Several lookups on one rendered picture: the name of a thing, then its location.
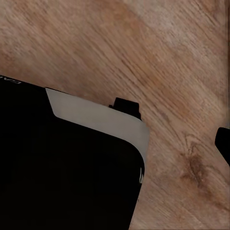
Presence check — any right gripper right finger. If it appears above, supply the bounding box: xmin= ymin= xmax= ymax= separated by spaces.
xmin=215 ymin=127 xmax=230 ymax=165

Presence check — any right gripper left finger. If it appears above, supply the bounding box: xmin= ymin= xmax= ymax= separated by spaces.
xmin=0 ymin=127 xmax=25 ymax=185

